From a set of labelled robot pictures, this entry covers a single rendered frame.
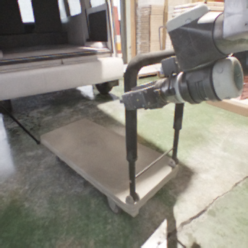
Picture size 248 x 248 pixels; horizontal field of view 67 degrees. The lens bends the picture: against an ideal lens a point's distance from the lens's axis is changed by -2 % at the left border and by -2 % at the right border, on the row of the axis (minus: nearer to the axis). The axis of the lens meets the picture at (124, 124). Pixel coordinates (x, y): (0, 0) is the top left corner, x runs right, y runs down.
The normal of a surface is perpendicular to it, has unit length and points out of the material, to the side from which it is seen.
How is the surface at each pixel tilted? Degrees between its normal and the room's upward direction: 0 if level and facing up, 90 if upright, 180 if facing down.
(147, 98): 70
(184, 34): 106
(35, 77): 86
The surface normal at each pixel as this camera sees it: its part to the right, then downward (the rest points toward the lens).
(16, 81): 0.46, 0.33
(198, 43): -0.75, 0.53
